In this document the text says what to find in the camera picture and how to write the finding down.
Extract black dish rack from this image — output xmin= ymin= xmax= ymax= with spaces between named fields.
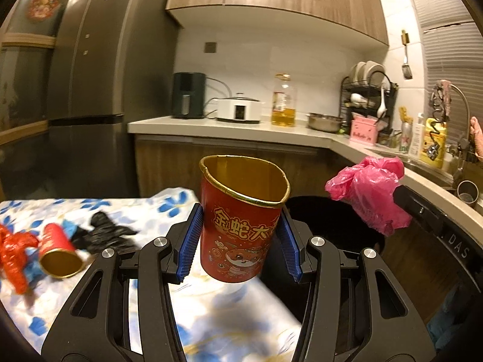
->
xmin=340 ymin=71 xmax=398 ymax=136

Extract white slow cooker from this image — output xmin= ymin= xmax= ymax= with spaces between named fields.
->
xmin=216 ymin=92 xmax=263 ymax=124

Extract pink plastic bag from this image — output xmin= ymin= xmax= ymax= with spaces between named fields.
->
xmin=325 ymin=156 xmax=413 ymax=236

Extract pink utensil holder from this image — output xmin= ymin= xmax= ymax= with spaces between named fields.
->
xmin=349 ymin=117 xmax=380 ymax=148

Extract grey refrigerator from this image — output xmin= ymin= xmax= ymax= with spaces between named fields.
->
xmin=47 ymin=0 xmax=182 ymax=200

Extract beer can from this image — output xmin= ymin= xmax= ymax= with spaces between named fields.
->
xmin=400 ymin=122 xmax=413 ymax=153

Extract black trash bin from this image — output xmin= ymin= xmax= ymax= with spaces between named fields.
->
xmin=258 ymin=195 xmax=386 ymax=332

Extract pink rubber glove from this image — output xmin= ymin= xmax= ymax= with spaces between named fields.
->
xmin=469 ymin=116 xmax=483 ymax=159

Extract yellow detergent bottle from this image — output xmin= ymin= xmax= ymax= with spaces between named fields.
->
xmin=420 ymin=118 xmax=448 ymax=169

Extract black air fryer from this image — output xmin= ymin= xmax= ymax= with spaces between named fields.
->
xmin=172 ymin=72 xmax=207 ymax=120

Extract steel faucet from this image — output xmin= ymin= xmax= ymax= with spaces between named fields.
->
xmin=447 ymin=83 xmax=472 ymax=182

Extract wooden wall cabinet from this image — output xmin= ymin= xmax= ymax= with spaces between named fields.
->
xmin=165 ymin=0 xmax=389 ymax=49

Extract white plate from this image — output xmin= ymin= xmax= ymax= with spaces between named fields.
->
xmin=362 ymin=60 xmax=391 ymax=87
xmin=349 ymin=61 xmax=366 ymax=84

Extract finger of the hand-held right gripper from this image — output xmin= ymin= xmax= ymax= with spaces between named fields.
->
xmin=393 ymin=185 xmax=444 ymax=236

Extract white pump bottle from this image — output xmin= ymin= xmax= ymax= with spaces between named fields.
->
xmin=408 ymin=113 xmax=425 ymax=158

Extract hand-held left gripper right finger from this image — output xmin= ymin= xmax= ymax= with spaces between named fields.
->
xmin=277 ymin=207 xmax=438 ymax=362

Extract red paper cup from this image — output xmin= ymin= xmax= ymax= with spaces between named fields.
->
xmin=199 ymin=154 xmax=291 ymax=283
xmin=39 ymin=222 xmax=84 ymax=279

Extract wooden glass panel door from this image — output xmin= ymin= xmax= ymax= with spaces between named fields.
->
xmin=0 ymin=0 xmax=82 ymax=200

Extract window blinds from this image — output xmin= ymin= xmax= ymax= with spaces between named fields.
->
xmin=402 ymin=0 xmax=483 ymax=148

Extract black coiled hose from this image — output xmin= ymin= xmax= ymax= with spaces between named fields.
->
xmin=423 ymin=115 xmax=444 ymax=159

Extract hanging slotted spatula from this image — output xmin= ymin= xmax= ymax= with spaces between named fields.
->
xmin=401 ymin=29 xmax=413 ymax=80

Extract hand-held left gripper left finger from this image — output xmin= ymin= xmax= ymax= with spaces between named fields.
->
xmin=41 ymin=203 xmax=204 ymax=362

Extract steel bowl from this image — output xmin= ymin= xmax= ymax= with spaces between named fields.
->
xmin=306 ymin=112 xmax=344 ymax=133

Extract red door decoration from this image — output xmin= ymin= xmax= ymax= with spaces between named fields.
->
xmin=26 ymin=0 xmax=62 ymax=23

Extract steel cup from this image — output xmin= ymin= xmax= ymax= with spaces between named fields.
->
xmin=456 ymin=180 xmax=481 ymax=208

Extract crumpled red plastic bag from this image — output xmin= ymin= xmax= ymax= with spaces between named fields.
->
xmin=0 ymin=224 xmax=40 ymax=295

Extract blue floral tablecloth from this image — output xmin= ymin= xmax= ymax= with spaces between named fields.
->
xmin=0 ymin=186 xmax=302 ymax=362

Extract cooking oil bottle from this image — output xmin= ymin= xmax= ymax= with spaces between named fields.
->
xmin=271 ymin=74 xmax=298 ymax=128

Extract steel sink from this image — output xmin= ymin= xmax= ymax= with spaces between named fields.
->
xmin=402 ymin=154 xmax=459 ymax=189

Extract black plastic bag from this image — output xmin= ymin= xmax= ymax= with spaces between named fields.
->
xmin=70 ymin=211 xmax=140 ymax=253

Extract white ladle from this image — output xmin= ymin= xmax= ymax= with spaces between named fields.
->
xmin=377 ymin=85 xmax=389 ymax=117

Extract brown rag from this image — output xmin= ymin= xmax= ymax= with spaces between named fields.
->
xmin=432 ymin=79 xmax=453 ymax=121

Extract black power cable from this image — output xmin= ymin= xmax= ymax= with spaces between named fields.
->
xmin=204 ymin=76 xmax=232 ymax=116

